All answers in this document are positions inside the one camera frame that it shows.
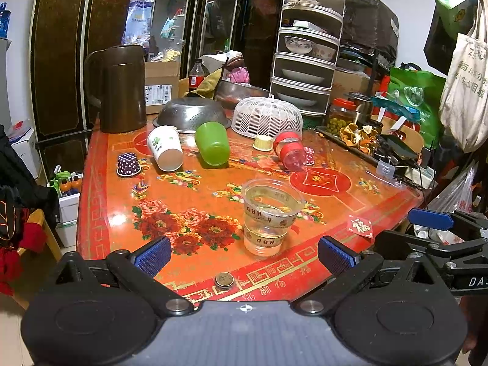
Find wooden chair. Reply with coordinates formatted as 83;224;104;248
17;209;63;264

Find black tray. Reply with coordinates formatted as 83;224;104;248
316;126;382;158

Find dark wooden cabinet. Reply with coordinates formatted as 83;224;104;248
30;0;317;138

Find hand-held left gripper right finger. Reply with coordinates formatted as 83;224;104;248
290;235;450;317

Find tiered mesh food rack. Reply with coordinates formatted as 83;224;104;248
270;0;347;116

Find blue patterned bowl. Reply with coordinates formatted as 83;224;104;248
284;36;314;55

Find green shopping bag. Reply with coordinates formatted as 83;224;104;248
387;65;447;149

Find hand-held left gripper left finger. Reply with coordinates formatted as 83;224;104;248
46;235;196;318

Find white mesh food cover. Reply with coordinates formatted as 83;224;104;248
231;95;303;139

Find clear plastic bag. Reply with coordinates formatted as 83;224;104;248
425;160;481;214

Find dark clothing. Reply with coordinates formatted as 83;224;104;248
0;124;59;294

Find brown plastic pitcher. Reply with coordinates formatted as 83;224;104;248
84;45;148;134

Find large purple dotted paper cup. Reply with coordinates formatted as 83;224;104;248
117;152;142;177

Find beige tote bag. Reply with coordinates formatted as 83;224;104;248
439;0;488;153

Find pink cloth bundle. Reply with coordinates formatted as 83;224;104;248
225;51;250;84

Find white box with bottles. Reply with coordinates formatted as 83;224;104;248
48;166;82;248

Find white carton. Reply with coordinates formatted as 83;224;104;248
11;127;41;178

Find steel mug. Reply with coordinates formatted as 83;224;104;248
345;92;374;123

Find steel basin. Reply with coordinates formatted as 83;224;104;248
214;82;271;109

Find brown cardboard box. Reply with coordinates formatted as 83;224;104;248
332;69;372;102

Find clear plastic cup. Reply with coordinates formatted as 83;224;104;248
241;178;307;257

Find white plate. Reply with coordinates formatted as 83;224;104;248
275;91;319;107
280;68;326;84

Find green plastic cup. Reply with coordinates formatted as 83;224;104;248
194;121;230;167

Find black fabric bag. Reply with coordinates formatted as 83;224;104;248
341;0;400;62

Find dried orange peels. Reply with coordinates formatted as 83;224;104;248
339;122;382;157

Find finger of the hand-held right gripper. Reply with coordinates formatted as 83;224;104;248
407;208;488;240
373;230;488;272

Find glass jar red lid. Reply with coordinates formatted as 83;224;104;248
326;98;357;136

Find white paper cup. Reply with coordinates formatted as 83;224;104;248
147;125;184;172

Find pink plastic bottle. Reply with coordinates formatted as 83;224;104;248
272;130;307;171

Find blue white snack bag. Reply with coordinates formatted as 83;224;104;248
121;0;157;48

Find yellow-green cloth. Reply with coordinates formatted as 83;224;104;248
183;68;229;100

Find steel colander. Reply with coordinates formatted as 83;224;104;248
152;97;232;134

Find black wallet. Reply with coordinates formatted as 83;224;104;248
375;133;420;163

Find red paper sticker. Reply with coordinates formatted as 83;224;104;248
348;215;375;239

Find green gift bag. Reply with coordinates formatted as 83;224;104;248
424;0;486;77

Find floral bowl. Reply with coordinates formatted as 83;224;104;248
312;42;338;61

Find cola bottle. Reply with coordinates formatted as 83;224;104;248
188;58;210;94

